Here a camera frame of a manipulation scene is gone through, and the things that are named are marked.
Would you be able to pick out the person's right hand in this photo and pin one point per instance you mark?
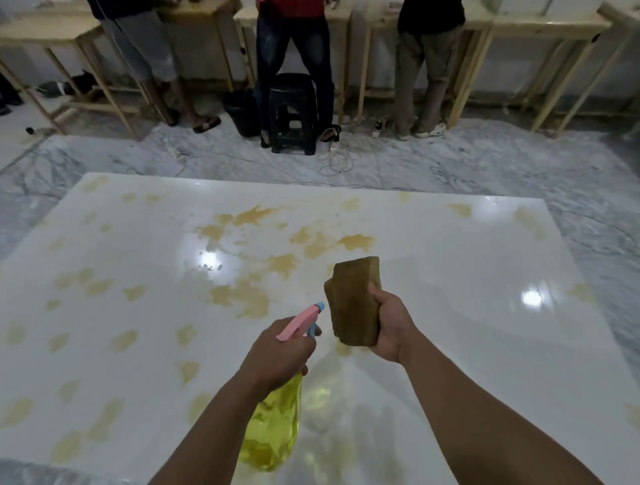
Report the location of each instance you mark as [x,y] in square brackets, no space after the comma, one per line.
[392,325]

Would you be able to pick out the person's left hand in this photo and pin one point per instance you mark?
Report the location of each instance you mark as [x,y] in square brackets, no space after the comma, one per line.
[272,355]

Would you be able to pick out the person's right thumb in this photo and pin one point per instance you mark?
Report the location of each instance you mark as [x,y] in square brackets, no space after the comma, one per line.
[376,295]

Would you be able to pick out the person's left fingers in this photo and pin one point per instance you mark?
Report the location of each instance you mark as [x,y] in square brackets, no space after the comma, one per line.
[306,349]

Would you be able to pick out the brown sponge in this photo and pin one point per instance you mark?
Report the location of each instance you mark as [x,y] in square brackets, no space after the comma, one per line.
[352,305]

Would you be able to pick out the yellow spray bottle pink head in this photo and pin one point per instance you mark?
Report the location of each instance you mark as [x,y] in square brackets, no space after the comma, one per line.
[272,424]

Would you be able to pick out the person's left forearm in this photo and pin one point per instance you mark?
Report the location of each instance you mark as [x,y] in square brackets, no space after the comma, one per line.
[210,434]

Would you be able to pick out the person's right forearm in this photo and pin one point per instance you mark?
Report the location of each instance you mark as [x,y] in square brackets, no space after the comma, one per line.
[490,424]

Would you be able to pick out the small dark bottle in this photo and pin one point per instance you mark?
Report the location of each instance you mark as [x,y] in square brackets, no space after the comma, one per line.
[377,129]

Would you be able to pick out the black plastic stool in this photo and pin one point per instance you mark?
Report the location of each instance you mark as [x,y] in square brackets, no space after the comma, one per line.
[295,95]

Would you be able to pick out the black bucket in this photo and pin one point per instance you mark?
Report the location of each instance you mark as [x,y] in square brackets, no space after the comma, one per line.
[242,112]

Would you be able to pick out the wooden table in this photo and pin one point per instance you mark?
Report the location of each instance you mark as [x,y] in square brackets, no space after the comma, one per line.
[620,15]
[65,37]
[350,20]
[210,10]
[525,25]

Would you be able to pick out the black shoes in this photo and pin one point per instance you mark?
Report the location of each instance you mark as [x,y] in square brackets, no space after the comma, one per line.
[75,85]

